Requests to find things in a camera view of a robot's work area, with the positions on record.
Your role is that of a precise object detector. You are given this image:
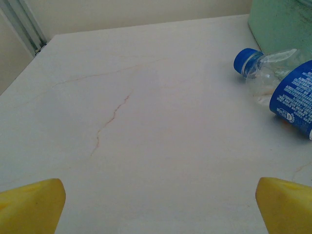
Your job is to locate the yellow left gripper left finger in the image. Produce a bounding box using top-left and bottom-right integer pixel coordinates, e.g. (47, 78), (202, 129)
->
(0, 178), (66, 234)

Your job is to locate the aluminium corner post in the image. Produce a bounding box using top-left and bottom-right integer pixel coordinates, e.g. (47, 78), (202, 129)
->
(0, 0), (47, 58)

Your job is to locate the mint green zip pouch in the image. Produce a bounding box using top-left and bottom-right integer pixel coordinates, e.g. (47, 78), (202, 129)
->
(248, 0), (312, 58)

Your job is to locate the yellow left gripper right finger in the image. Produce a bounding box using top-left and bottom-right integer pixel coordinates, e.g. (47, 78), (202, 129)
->
(255, 176), (312, 234)

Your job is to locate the blue label plastic bottle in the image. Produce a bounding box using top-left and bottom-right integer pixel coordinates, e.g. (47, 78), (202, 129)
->
(233, 48), (312, 141)

